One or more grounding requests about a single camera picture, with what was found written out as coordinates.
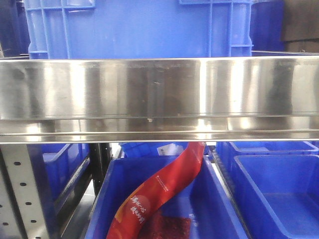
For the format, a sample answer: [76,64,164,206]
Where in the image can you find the perforated steel rack upright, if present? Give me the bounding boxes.
[0,145,50,239]

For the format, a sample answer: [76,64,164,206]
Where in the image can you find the blue bin lower right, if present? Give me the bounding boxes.
[234,155,319,239]

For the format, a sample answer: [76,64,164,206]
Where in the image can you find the steel shelf front beam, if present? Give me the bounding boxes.
[0,55,319,143]

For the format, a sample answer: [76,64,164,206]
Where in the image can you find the blue bin holding red bag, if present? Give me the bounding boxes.
[85,156,247,239]

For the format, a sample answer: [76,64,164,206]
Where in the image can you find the red printed snack bag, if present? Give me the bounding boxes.
[106,142,205,239]

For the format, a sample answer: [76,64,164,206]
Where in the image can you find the blue crate on upper shelf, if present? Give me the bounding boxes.
[24,0,253,59]

